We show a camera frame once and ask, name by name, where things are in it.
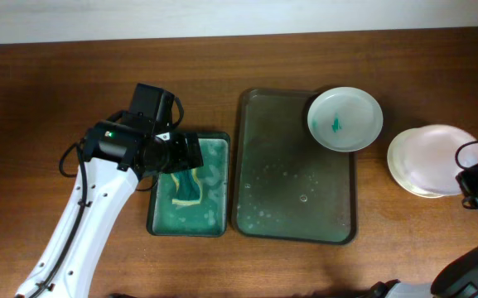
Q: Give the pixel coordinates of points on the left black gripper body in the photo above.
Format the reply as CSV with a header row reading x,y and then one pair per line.
x,y
175,155

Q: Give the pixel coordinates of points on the green yellow sponge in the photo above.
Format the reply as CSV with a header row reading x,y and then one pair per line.
x,y
188,188

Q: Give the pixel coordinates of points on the white plate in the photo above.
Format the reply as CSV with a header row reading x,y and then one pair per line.
x,y
434,155
345,119
395,172

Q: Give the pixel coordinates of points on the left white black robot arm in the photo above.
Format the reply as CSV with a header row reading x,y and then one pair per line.
x,y
114,156

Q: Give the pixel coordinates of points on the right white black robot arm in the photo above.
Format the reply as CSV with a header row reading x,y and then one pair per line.
x,y
457,280

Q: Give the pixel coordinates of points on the small green water tray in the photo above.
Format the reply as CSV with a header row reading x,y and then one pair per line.
x,y
207,219

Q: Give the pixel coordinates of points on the large dark serving tray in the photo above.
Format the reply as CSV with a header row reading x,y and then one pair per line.
x,y
288,186

